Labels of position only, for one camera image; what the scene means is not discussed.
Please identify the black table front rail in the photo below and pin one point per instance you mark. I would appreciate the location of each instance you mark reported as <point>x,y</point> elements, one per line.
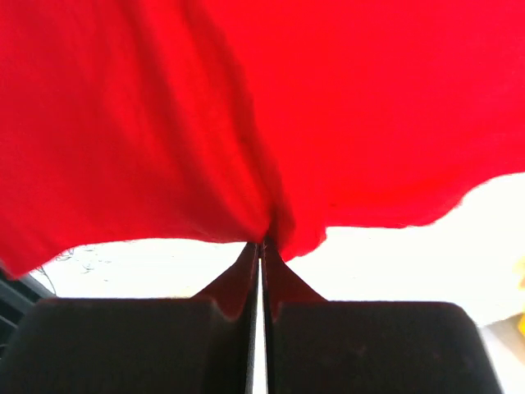
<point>18,296</point>

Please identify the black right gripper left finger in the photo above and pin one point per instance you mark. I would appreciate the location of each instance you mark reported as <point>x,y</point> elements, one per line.
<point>201,344</point>

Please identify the floral patterned table mat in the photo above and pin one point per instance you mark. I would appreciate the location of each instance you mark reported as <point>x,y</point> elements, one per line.
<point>466,258</point>

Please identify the red t shirt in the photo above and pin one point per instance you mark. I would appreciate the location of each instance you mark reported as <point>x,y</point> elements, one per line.
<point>229,121</point>

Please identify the yellow plastic bin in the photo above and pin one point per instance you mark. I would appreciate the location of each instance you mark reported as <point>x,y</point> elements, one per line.
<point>519,278</point>

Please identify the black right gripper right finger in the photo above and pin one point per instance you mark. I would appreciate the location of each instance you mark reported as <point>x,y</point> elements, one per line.
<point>314,345</point>

